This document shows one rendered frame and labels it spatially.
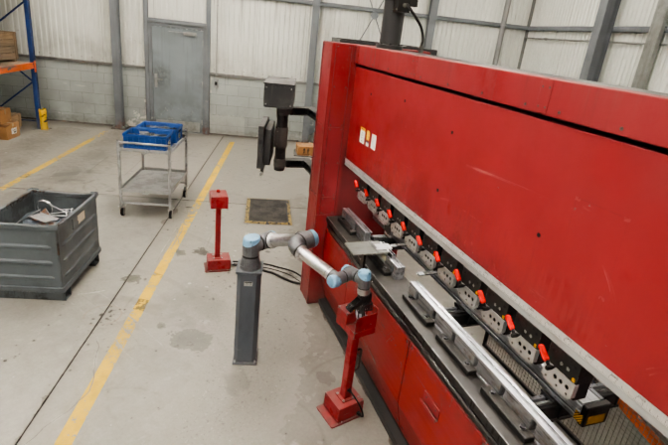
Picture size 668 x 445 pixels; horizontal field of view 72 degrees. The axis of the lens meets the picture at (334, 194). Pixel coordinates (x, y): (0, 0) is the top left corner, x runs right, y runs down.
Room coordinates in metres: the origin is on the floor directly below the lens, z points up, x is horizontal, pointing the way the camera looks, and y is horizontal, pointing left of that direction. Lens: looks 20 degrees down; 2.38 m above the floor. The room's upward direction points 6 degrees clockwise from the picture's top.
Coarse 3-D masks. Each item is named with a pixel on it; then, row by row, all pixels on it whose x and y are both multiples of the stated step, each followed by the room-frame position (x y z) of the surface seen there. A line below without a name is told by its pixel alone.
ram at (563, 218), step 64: (384, 128) 3.13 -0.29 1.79; (448, 128) 2.43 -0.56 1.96; (512, 128) 1.99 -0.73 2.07; (576, 128) 1.71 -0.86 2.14; (448, 192) 2.33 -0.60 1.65; (512, 192) 1.91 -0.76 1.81; (576, 192) 1.62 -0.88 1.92; (640, 192) 1.41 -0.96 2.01; (512, 256) 1.82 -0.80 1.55; (576, 256) 1.55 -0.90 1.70; (640, 256) 1.34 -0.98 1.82; (576, 320) 1.47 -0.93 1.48; (640, 320) 1.28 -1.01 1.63; (640, 384) 1.21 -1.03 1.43
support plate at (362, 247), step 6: (378, 240) 3.03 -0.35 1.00; (348, 246) 2.87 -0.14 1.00; (354, 246) 2.88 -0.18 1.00; (360, 246) 2.90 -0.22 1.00; (366, 246) 2.91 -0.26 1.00; (372, 246) 2.92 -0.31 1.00; (354, 252) 2.79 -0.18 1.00; (360, 252) 2.80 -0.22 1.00; (366, 252) 2.81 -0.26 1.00; (372, 252) 2.82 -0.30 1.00; (384, 252) 2.85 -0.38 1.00
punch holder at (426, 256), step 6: (426, 234) 2.44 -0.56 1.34; (426, 240) 2.43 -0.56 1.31; (432, 240) 2.38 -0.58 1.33; (426, 246) 2.42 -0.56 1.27; (432, 246) 2.37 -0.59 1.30; (438, 246) 2.33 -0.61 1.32; (420, 252) 2.46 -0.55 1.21; (426, 252) 2.41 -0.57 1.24; (432, 252) 2.36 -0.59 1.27; (438, 252) 2.34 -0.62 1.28; (420, 258) 2.45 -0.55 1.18; (426, 258) 2.39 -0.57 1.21; (432, 258) 2.34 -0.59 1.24; (426, 264) 2.38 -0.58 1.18; (432, 264) 2.33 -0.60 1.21
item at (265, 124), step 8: (264, 120) 3.90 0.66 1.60; (264, 128) 3.69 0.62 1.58; (272, 128) 3.81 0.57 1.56; (264, 136) 3.69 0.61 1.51; (272, 136) 3.87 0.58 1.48; (264, 144) 3.69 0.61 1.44; (272, 144) 3.94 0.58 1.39; (264, 152) 3.69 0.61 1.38; (272, 152) 4.02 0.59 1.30; (256, 160) 3.66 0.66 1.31; (264, 160) 3.69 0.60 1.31; (256, 168) 3.66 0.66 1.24
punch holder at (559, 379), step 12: (552, 348) 1.53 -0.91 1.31; (552, 360) 1.51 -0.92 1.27; (564, 360) 1.47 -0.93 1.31; (552, 372) 1.49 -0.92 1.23; (564, 372) 1.45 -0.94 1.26; (576, 372) 1.41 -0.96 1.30; (588, 372) 1.41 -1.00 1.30; (552, 384) 1.48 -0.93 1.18; (564, 384) 1.43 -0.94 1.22; (576, 384) 1.40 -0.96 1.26; (588, 384) 1.43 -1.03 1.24; (564, 396) 1.42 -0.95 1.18; (576, 396) 1.41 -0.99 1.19
